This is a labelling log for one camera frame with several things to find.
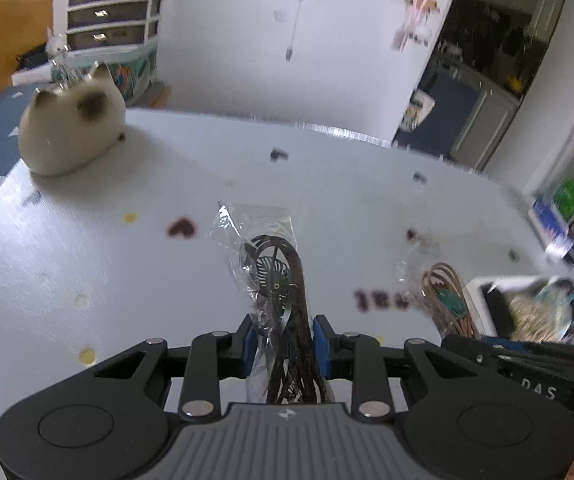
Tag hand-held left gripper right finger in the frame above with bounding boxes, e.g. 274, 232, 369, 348
312, 314, 472, 420

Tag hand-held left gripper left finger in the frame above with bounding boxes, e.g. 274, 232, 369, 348
92, 313, 258, 420

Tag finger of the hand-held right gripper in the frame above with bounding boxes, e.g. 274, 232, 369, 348
483, 336, 574, 362
439, 335, 515, 375

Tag beige cord bundle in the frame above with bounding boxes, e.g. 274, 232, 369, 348
508, 294, 548, 342

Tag bagged light brown cords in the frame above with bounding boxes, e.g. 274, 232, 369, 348
396, 247, 484, 342

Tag white box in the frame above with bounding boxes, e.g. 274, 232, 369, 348
464, 274, 574, 352

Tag dark blue knitted scrunchie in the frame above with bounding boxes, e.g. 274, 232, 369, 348
556, 287, 574, 342

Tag bagged dark brown cords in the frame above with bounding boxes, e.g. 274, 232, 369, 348
205, 202, 336, 406

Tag blue tissue pack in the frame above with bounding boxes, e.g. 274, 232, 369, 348
526, 195, 574, 262

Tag green packet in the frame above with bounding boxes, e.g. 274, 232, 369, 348
552, 180, 574, 224

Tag grey kitchen base cabinets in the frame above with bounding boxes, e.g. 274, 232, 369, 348
449, 85, 524, 172

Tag blue chair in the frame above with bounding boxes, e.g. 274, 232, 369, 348
406, 72, 488, 162

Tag printed tote bag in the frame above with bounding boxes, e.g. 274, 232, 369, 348
399, 88, 436, 134

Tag white cat plush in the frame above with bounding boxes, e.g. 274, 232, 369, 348
18, 60, 128, 177

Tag teal floral fabric box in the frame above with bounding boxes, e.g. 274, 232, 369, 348
67, 40, 160, 109

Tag white plastic drawer unit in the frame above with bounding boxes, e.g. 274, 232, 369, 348
65, 0, 163, 52

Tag orange wooden panel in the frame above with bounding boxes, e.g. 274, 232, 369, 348
0, 0, 56, 114

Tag hanging white cord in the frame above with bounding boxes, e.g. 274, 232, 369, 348
284, 0, 318, 64

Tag clear wire ornament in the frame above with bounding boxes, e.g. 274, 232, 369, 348
47, 27, 91, 89

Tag pink hanging strings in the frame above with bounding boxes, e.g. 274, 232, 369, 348
391, 0, 444, 52

